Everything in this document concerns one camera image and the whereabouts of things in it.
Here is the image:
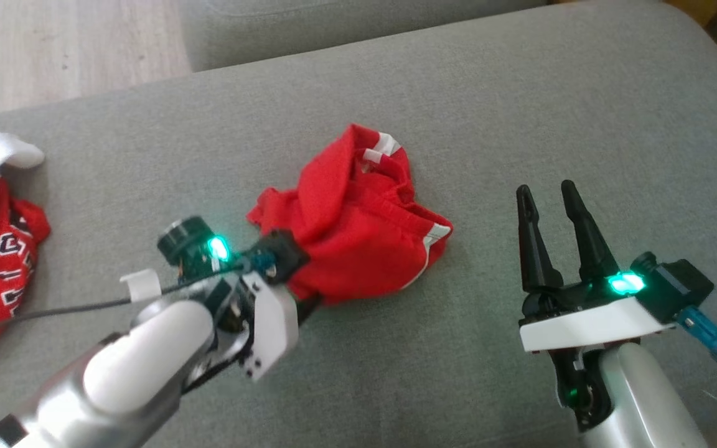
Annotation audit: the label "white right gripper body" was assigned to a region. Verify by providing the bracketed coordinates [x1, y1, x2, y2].
[518, 273, 678, 355]

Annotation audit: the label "yellow sofa backrest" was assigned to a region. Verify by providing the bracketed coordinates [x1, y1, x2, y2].
[662, 0, 717, 27]

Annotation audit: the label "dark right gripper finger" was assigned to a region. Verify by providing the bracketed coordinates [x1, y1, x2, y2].
[560, 180, 621, 284]
[516, 184, 564, 294]

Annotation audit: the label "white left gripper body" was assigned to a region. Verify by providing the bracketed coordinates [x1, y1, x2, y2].
[233, 273, 301, 381]

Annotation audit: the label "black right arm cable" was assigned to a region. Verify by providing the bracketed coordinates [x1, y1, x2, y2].
[676, 306, 717, 448]

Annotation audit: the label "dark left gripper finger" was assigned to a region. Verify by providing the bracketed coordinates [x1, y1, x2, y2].
[298, 294, 324, 325]

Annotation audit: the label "white left arm cable clip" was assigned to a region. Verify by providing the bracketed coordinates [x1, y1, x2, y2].
[119, 268, 162, 304]

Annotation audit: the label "red shorts with white stripes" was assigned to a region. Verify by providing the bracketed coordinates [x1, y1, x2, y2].
[246, 123, 454, 306]

